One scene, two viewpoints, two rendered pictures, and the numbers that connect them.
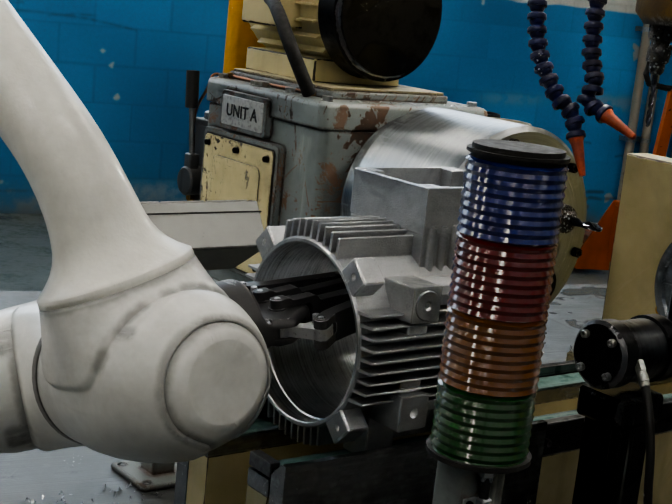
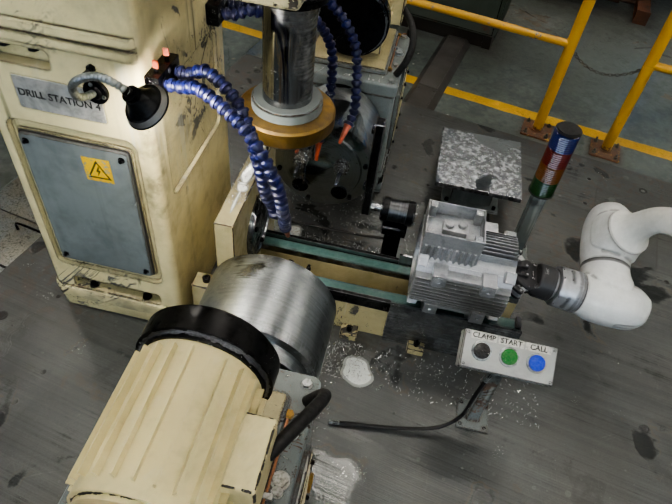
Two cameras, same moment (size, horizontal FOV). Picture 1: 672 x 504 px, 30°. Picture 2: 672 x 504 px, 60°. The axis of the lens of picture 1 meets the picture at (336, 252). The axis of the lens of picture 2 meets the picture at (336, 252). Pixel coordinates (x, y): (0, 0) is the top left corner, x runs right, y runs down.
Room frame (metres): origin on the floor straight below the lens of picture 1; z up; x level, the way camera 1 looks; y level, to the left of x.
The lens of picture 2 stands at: (1.89, 0.36, 1.95)
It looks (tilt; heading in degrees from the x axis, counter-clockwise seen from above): 47 degrees down; 224
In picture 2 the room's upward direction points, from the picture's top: 8 degrees clockwise
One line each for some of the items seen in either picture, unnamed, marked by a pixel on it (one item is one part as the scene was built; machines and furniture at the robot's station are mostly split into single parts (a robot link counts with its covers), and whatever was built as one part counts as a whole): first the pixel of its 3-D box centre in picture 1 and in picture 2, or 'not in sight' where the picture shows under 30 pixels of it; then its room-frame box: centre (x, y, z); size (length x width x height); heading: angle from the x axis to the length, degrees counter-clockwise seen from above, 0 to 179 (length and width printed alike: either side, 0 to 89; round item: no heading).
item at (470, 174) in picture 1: (512, 198); (564, 139); (0.72, -0.10, 1.19); 0.06 x 0.06 x 0.04
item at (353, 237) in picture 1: (391, 322); (460, 267); (1.07, -0.05, 1.02); 0.20 x 0.19 x 0.19; 128
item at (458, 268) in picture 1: (502, 273); (557, 155); (0.72, -0.10, 1.14); 0.06 x 0.06 x 0.04
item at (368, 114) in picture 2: not in sight; (332, 137); (1.03, -0.54, 1.04); 0.41 x 0.25 x 0.25; 38
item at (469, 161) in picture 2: not in sight; (475, 176); (0.62, -0.34, 0.86); 0.27 x 0.24 x 0.12; 38
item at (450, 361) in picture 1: (492, 346); (550, 169); (0.72, -0.10, 1.10); 0.06 x 0.06 x 0.04
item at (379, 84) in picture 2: not in sight; (349, 101); (0.82, -0.71, 0.99); 0.35 x 0.31 x 0.37; 38
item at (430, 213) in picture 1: (437, 217); (452, 233); (1.09, -0.09, 1.11); 0.12 x 0.11 x 0.07; 128
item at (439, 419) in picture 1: (482, 418); (544, 184); (0.72, -0.10, 1.05); 0.06 x 0.06 x 0.04
